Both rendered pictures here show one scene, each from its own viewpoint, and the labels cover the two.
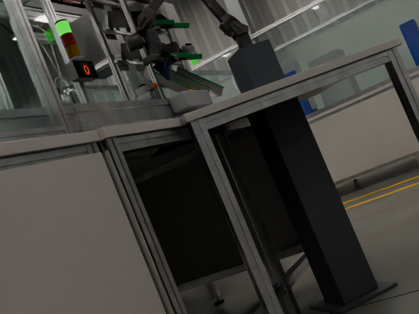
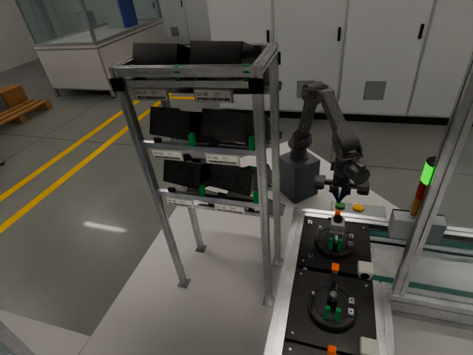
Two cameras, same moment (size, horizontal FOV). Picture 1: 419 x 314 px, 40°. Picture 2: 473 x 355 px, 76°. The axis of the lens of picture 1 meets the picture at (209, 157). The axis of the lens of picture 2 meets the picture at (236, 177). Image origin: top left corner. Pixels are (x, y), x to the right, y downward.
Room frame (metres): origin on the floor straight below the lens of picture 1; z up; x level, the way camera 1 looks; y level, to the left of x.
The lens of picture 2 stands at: (2.65, 0.83, 1.83)
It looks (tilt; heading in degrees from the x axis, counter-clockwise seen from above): 36 degrees down; 265
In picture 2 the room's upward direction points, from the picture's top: 7 degrees counter-clockwise
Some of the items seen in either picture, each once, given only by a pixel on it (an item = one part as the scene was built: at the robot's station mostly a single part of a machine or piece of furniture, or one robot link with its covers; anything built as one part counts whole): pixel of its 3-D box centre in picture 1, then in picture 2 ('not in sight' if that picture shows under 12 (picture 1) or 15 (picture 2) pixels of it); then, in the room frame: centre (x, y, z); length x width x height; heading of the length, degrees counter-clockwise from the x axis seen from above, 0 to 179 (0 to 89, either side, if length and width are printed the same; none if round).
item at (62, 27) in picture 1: (63, 28); (435, 172); (2.15, 0.33, 1.38); 0.05 x 0.05 x 0.05
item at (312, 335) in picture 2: not in sight; (332, 299); (2.38, 0.37, 1.01); 0.24 x 0.24 x 0.13; 65
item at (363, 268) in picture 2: not in sight; (364, 270); (2.22, 0.27, 0.97); 0.05 x 0.05 x 0.04; 65
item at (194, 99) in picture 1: (191, 101); (357, 213); (2.10, -0.02, 0.93); 0.21 x 0.07 x 0.06; 155
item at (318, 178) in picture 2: (158, 53); (341, 177); (2.22, 0.03, 1.18); 0.19 x 0.06 x 0.08; 152
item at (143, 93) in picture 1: (143, 94); (336, 227); (2.27, 0.15, 1.06); 0.08 x 0.04 x 0.07; 65
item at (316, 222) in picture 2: not in sight; (334, 244); (2.27, 0.14, 0.96); 0.24 x 0.24 x 0.02; 65
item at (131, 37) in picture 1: (138, 33); (352, 159); (2.21, 0.07, 1.27); 0.12 x 0.08 x 0.11; 97
